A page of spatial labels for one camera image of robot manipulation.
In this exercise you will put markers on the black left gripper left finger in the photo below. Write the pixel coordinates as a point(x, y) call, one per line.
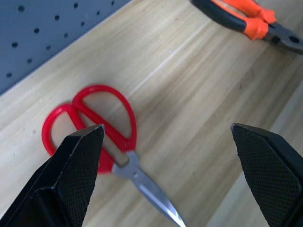
point(59, 179)

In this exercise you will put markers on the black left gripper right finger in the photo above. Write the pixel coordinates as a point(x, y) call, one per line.
point(272, 175)

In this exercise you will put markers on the grey perforated pegboard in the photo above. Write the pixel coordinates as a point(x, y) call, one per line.
point(28, 37)

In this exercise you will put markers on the orange and black pliers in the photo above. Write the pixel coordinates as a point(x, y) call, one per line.
point(255, 26)

